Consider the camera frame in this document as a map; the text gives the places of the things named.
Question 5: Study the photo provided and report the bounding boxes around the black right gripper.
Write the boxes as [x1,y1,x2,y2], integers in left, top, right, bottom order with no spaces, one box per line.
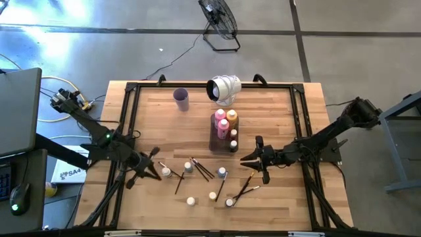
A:
[239,135,285,186]

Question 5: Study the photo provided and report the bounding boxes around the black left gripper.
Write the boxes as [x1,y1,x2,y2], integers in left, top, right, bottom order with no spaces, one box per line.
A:
[126,146,163,190]

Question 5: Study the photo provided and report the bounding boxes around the large pink paint bottle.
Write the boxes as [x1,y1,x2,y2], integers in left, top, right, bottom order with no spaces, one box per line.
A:
[214,108,228,124]
[216,118,230,140]

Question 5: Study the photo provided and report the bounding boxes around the large orange-yellow paint bottle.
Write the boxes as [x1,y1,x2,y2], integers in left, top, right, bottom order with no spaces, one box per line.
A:
[226,109,239,130]

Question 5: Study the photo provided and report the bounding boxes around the orange-bristled black paint brush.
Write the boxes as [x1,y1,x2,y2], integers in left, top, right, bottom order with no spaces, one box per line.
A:
[232,171,256,207]

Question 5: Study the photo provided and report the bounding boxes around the gold-ferruled black paint brush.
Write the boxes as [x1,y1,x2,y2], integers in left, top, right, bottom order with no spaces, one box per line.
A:
[189,158,214,180]

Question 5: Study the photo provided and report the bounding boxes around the black markers at right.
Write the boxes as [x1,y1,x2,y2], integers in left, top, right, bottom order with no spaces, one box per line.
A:
[232,185,262,199]

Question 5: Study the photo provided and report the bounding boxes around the translucent grey plastic bin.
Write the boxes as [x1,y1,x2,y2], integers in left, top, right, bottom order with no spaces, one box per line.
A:
[209,113,240,155]

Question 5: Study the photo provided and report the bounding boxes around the lilac plastic cup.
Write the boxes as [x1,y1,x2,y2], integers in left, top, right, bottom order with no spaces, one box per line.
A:
[172,87,190,112]

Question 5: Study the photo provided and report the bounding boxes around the white printed cardboard box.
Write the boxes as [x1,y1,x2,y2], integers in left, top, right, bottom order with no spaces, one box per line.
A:
[51,144,90,184]

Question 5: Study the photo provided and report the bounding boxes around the yellow black power strip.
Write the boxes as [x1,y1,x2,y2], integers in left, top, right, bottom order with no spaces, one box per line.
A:
[80,101,95,115]

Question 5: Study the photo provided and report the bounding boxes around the black diagonal beam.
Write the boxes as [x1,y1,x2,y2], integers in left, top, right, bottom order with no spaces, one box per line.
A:
[34,133,90,170]

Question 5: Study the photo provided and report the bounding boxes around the small yellow container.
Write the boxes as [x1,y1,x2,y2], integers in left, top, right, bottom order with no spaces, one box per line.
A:
[45,182,59,199]

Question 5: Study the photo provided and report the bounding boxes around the dark desk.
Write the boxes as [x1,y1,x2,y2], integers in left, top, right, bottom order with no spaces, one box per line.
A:
[0,148,49,235]

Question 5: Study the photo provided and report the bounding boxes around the black computer mouse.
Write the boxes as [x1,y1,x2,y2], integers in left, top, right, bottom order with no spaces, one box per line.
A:
[9,182,31,217]

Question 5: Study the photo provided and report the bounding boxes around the blue-grey metal stand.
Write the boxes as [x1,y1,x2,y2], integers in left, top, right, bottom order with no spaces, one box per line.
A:
[378,90,421,194]

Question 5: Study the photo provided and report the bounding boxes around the black floor fan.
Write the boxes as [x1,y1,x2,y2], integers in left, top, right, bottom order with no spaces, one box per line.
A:
[198,0,241,53]

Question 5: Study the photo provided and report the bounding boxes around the black keyboard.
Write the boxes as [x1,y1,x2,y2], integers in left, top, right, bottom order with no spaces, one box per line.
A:
[0,163,13,202]

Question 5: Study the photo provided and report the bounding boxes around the black-handled paint brush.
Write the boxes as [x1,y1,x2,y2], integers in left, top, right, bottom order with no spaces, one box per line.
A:
[215,171,230,203]
[191,157,216,178]
[188,159,210,183]
[158,161,185,180]
[174,171,186,195]

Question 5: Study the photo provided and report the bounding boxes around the white frame bracket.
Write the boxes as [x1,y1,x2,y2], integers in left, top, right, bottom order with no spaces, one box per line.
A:
[288,231,326,237]
[104,230,142,237]

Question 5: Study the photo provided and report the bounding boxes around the black aluminium table frame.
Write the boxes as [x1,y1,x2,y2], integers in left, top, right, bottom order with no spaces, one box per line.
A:
[74,80,355,237]

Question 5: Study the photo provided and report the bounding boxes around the black fan power cable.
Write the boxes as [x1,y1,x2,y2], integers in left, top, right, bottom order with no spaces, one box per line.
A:
[141,31,207,82]

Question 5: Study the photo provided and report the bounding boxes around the yellow cable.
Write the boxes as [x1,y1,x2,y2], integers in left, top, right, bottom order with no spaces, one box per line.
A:
[36,76,90,123]

